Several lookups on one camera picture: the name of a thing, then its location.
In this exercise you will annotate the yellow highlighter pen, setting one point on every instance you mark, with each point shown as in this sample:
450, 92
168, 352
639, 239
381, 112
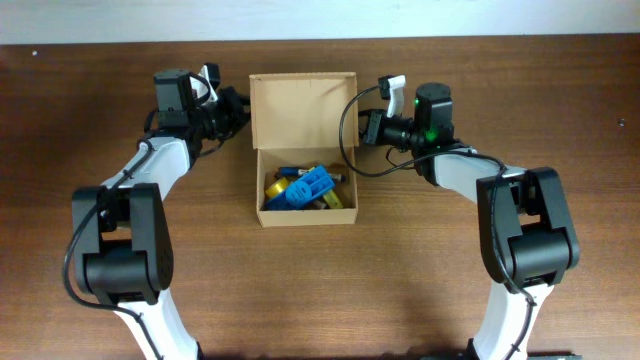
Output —
332, 200

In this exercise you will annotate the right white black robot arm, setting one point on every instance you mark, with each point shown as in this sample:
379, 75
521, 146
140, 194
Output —
526, 233

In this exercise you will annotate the yellow adhesive tape roll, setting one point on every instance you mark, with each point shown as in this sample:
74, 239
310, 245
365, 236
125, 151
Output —
277, 188

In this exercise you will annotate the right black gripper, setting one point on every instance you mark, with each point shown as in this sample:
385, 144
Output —
373, 133

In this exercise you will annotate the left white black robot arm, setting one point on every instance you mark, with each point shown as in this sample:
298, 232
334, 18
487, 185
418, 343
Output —
120, 258

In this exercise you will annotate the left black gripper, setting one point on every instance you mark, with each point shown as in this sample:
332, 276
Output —
233, 98

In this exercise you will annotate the blue plastic eraser block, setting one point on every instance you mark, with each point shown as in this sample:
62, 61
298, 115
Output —
302, 190

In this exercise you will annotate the brown cardboard box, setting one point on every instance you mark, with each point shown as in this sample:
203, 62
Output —
296, 122

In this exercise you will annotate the blue whiteboard marker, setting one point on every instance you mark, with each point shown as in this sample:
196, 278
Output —
299, 172

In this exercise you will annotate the black whiteboard marker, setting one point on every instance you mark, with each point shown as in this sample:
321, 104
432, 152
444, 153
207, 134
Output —
319, 204

